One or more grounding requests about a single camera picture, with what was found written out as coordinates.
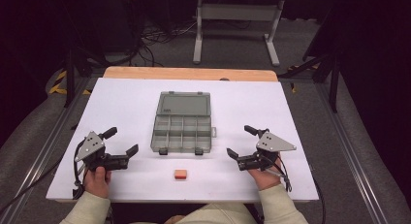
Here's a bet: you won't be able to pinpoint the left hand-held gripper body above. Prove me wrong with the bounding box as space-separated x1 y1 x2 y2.
75 130 130 172

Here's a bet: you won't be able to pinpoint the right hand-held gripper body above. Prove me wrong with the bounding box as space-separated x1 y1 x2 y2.
237 130 298 172

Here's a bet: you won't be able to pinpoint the person's left hand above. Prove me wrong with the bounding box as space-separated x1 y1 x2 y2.
82 167 112 199

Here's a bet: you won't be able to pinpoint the person's right hand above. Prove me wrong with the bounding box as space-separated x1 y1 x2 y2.
247 155 285 191

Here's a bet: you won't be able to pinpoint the white table board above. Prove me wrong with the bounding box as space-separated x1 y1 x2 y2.
46 78 320 204

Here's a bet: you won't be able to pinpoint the grey plastic organizer box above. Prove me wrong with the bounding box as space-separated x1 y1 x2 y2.
149 90 217 156

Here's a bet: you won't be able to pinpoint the person's lap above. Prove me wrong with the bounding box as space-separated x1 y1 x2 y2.
129 203 261 224

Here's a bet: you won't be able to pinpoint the black metal stand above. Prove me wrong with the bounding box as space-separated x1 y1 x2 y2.
62 39 110 109
277 7 342 114

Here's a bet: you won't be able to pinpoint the yellow black floor tape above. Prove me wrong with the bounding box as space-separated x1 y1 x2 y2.
47 70 93 96
286 63 321 94

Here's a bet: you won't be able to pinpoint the wooden table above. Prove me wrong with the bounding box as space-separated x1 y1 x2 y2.
102 66 279 82

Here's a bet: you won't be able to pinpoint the black device with red light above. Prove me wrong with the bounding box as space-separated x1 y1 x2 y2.
120 0 146 55

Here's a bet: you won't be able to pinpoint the grey metal stand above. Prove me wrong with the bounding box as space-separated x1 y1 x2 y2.
192 0 286 68

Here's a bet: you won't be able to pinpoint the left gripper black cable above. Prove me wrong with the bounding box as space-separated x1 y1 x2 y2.
72 142 89 200

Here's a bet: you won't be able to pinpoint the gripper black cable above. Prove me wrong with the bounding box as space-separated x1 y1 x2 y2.
263 154 328 224
72 142 89 200

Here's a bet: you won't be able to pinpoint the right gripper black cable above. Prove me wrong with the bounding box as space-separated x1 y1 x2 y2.
263 154 328 224

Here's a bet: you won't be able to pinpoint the metal floor rail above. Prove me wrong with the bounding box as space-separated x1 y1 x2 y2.
0 78 98 224
313 81 391 224

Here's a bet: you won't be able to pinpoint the black floor cables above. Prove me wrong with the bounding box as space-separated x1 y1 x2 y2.
129 19 253 68

